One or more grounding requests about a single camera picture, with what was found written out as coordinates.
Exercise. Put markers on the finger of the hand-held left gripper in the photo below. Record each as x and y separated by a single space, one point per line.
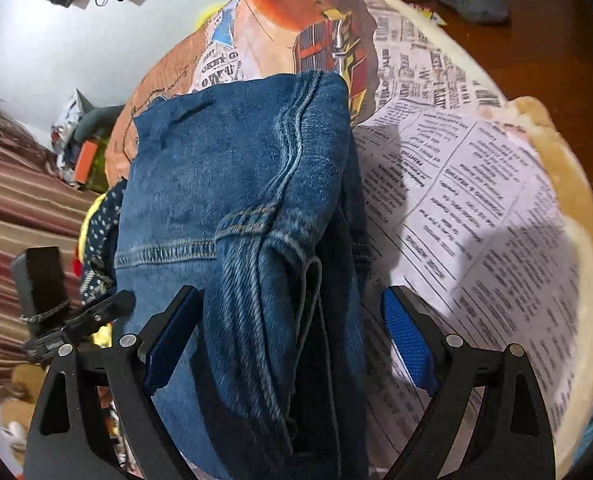
104 310

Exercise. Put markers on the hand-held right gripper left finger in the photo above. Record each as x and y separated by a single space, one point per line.
171 340

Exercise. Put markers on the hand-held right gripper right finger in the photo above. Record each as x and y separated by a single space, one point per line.
411 340

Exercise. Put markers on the blue denim jacket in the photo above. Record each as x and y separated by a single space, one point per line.
226 185

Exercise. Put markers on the navy dotted cloth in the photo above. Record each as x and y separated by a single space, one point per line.
99 240

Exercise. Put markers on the striped brown cloth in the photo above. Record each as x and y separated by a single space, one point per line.
21 195

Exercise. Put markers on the yellow cloth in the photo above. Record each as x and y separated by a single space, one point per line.
99 210

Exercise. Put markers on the green item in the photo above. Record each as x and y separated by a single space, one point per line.
96 175

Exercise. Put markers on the orange box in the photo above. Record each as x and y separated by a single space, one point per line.
85 162

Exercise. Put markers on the printed car newspaper blanket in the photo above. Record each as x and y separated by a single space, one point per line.
476 220

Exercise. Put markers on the dark teal cloth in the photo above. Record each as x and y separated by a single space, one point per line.
94 116

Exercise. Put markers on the yellow pillow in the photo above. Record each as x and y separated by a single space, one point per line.
209 15

